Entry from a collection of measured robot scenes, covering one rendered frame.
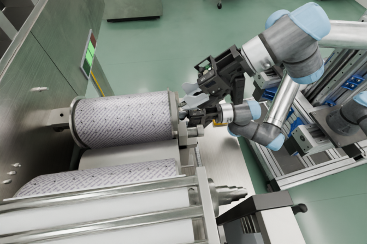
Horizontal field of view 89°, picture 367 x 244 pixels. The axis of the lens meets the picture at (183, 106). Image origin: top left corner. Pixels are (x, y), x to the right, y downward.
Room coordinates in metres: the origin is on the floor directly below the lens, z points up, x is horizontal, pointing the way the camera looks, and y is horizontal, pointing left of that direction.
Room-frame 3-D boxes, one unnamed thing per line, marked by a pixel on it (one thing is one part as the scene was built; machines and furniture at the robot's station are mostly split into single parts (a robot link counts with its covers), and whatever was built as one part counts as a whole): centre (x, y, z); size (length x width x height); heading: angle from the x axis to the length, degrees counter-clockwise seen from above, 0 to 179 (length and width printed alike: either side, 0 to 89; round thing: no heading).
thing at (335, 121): (0.51, -0.86, 0.87); 0.15 x 0.15 x 0.10
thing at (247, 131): (0.39, -0.25, 1.01); 0.11 x 0.08 x 0.11; 60
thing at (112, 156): (0.17, 0.14, 1.17); 0.26 x 0.12 x 0.12; 98
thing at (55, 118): (0.26, 0.33, 1.28); 0.06 x 0.05 x 0.02; 98
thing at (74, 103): (0.27, 0.28, 1.25); 0.15 x 0.01 x 0.15; 8
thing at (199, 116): (0.38, -0.07, 1.12); 0.12 x 0.08 x 0.09; 98
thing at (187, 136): (0.27, -0.01, 1.05); 0.06 x 0.05 x 0.31; 98
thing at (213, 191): (0.06, -0.03, 1.33); 0.06 x 0.06 x 0.06; 8
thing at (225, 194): (0.07, -0.09, 1.33); 0.06 x 0.03 x 0.03; 98
